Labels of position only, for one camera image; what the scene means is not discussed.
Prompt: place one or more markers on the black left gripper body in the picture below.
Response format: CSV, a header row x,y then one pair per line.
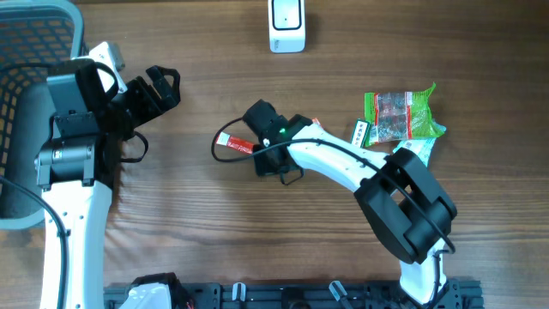
x,y
139,104

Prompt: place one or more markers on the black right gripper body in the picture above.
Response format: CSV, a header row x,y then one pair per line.
x,y
266,164

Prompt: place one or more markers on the red stick sachet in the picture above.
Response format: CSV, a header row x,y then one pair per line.
x,y
235,143

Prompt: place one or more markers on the red tissue packet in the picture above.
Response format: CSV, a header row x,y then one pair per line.
x,y
316,122

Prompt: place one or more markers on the green snack bag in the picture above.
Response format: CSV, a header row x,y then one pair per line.
x,y
398,116

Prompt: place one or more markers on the teal white tissue pack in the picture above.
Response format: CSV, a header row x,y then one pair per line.
x,y
421,147

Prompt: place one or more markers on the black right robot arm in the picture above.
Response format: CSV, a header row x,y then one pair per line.
x,y
407,209

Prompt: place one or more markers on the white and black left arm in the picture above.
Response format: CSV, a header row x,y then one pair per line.
x,y
77,165

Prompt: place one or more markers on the white barcode scanner box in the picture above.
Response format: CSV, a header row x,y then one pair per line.
x,y
286,26

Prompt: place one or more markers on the grey plastic mesh basket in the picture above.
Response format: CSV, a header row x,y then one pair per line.
x,y
33,35

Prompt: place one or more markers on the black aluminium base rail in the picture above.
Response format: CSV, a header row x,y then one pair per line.
x,y
455,294

